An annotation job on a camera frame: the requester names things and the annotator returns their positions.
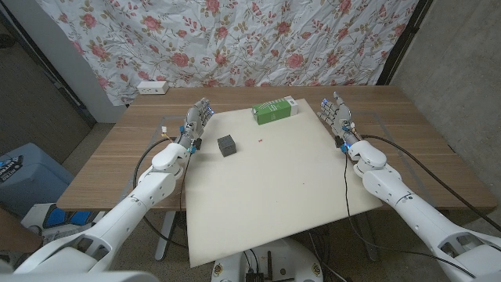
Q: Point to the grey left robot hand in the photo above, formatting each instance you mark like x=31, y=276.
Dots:
x=193, y=125

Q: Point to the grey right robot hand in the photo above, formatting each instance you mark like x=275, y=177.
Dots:
x=340, y=119

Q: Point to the cream foam board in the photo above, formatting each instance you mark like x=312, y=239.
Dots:
x=274, y=188

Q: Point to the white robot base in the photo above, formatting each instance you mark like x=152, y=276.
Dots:
x=289, y=258

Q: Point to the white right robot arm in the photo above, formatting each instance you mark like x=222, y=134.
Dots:
x=411, y=207

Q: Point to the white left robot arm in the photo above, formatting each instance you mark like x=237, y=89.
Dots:
x=117, y=219

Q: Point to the green straw package box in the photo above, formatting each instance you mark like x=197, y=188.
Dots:
x=272, y=111

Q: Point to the dark grey embossed cube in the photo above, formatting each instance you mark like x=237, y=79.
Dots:
x=227, y=145

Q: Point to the white power strip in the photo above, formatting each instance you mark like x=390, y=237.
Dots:
x=152, y=87

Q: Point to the floral backdrop cloth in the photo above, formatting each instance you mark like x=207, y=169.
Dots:
x=235, y=39

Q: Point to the black backdrop stand pole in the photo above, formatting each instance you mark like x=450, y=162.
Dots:
x=407, y=39

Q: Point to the grey metal table leg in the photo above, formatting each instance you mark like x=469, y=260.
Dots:
x=164, y=235
x=368, y=239

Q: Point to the white blue floor platform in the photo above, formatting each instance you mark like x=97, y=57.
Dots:
x=58, y=217

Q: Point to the blue plastic bin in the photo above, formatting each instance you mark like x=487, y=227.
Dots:
x=35, y=180

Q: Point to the white robot torso edge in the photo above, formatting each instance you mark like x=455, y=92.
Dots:
x=78, y=277

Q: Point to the brown person leg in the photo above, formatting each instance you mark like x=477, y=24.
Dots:
x=17, y=231

